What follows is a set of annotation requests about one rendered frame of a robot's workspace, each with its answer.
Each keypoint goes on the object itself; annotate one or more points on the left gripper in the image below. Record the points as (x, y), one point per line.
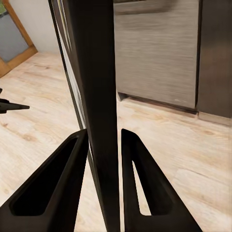
(6, 105)

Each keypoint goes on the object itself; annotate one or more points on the dishwasher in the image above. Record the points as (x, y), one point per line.
(157, 50)

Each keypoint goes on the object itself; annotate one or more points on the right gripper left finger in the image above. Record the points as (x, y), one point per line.
(48, 200)

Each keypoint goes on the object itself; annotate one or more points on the poster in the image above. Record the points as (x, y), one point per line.
(85, 34)

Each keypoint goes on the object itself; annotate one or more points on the door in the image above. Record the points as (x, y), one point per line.
(15, 44)

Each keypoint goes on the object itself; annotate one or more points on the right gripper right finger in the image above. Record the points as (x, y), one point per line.
(168, 212)

